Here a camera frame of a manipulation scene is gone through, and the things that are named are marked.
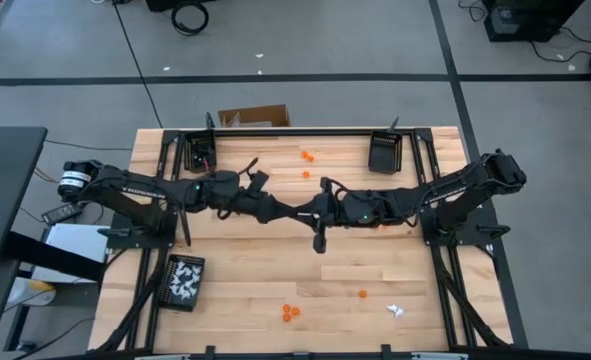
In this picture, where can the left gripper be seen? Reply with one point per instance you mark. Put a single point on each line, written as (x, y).
(230, 192)

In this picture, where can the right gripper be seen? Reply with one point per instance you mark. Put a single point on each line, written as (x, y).
(357, 207)

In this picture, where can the small red decoration piece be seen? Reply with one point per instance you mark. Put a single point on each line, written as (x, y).
(206, 163)

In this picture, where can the black plastic mesh basket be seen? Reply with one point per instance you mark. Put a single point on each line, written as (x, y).
(385, 155)
(195, 165)
(165, 292)

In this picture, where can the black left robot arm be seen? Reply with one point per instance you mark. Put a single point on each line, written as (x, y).
(140, 190)

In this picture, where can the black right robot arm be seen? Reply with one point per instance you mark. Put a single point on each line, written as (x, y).
(450, 192)

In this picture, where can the brown cardboard box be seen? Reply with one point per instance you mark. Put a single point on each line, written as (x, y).
(255, 115)

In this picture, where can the light grey metal strip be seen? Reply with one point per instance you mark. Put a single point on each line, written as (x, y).
(162, 357)
(440, 357)

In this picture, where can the white box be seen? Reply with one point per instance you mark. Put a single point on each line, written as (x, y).
(75, 240)

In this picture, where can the black power adapter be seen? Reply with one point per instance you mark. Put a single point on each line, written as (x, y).
(62, 214)

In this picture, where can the black desk crossbar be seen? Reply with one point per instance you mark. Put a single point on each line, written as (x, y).
(55, 257)

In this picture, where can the yellow object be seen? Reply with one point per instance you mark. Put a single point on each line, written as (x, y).
(42, 287)

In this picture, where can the white bag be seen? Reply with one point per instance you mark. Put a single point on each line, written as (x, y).
(20, 295)

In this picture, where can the black equipment cart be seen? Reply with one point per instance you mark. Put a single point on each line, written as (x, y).
(525, 25)

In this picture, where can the black desk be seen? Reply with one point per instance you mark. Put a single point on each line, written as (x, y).
(5, 195)

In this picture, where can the black caster wheel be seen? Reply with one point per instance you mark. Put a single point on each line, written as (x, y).
(26, 346)

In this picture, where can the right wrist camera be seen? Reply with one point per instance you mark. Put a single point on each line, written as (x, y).
(320, 242)

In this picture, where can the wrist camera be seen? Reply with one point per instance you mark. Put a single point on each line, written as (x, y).
(320, 242)
(259, 181)

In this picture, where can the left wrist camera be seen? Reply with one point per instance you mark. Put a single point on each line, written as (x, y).
(259, 181)

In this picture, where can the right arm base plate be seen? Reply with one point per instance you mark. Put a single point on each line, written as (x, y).
(430, 235)

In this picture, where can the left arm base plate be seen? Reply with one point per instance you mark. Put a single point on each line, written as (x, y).
(125, 241)

